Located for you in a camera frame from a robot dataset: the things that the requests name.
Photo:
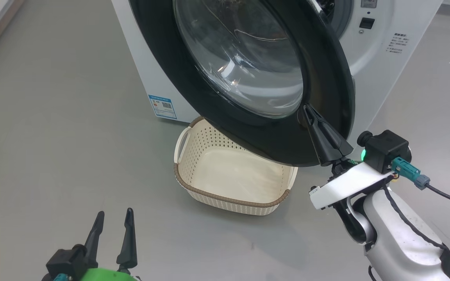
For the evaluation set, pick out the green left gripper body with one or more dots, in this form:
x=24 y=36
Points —
x=108 y=275

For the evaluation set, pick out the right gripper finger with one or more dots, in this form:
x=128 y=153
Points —
x=338 y=138
x=324 y=150

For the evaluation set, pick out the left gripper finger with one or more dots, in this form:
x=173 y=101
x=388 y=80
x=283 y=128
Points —
x=128 y=249
x=94 y=242

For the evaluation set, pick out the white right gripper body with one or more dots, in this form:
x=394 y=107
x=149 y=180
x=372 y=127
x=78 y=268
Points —
x=346 y=185

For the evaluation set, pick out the black washing machine door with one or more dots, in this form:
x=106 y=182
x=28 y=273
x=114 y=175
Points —
x=326 y=78

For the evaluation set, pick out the white front-load washing machine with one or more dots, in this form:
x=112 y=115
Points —
x=373 y=78

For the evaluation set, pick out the cream perforated laundry basket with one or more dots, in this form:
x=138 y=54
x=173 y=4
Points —
x=229 y=175

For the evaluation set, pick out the grey warning label sticker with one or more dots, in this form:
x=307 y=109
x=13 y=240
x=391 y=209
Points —
x=368 y=3

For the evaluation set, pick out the blue energy label sticker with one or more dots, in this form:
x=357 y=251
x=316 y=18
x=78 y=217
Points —
x=162 y=106

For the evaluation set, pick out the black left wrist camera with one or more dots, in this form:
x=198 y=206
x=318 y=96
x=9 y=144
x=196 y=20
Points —
x=66 y=261

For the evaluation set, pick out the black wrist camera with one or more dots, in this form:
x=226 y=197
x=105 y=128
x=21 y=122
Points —
x=385 y=150
x=66 y=261

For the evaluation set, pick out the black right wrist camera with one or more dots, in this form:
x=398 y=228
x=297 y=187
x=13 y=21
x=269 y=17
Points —
x=385 y=150

